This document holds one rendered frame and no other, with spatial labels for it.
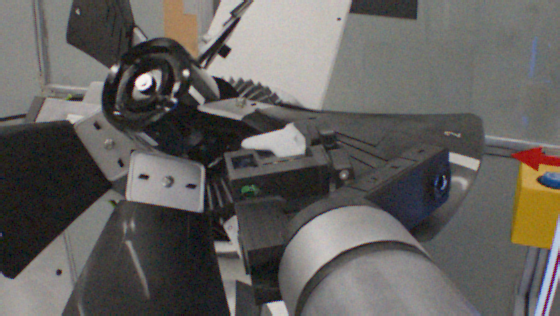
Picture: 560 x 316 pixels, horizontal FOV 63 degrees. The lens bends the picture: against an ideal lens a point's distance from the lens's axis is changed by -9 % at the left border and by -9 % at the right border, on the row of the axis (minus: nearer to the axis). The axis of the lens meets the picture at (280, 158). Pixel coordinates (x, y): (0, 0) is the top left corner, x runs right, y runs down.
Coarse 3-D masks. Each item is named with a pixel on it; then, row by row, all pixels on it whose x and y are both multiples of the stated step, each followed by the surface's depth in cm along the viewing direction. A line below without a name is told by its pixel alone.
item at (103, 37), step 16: (80, 0) 76; (96, 0) 71; (112, 0) 67; (128, 0) 63; (96, 16) 72; (112, 16) 67; (128, 16) 63; (80, 32) 77; (96, 32) 73; (112, 32) 68; (128, 32) 64; (80, 48) 78; (96, 48) 74; (112, 48) 70; (128, 48) 65; (112, 64) 71
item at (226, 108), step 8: (208, 104) 54; (216, 104) 55; (224, 104) 56; (232, 104) 57; (248, 104) 58; (264, 104) 59; (208, 112) 52; (216, 112) 52; (224, 112) 51; (232, 112) 52; (240, 112) 53; (248, 112) 53
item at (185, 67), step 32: (128, 64) 57; (160, 64) 54; (192, 64) 53; (128, 96) 54; (160, 96) 52; (192, 96) 53; (224, 96) 63; (128, 128) 52; (160, 128) 52; (192, 128) 55; (192, 160) 61; (224, 160) 60
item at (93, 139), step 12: (84, 120) 60; (96, 120) 60; (84, 132) 60; (96, 132) 60; (108, 132) 60; (84, 144) 61; (96, 144) 61; (120, 144) 61; (132, 144) 61; (96, 156) 62; (108, 156) 62; (120, 156) 62; (108, 168) 62; (120, 168) 62
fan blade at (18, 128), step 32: (0, 128) 62; (32, 128) 60; (64, 128) 60; (0, 160) 62; (32, 160) 61; (64, 160) 61; (0, 192) 63; (32, 192) 63; (64, 192) 63; (96, 192) 63; (0, 224) 64; (32, 224) 64; (64, 224) 64; (0, 256) 65; (32, 256) 65
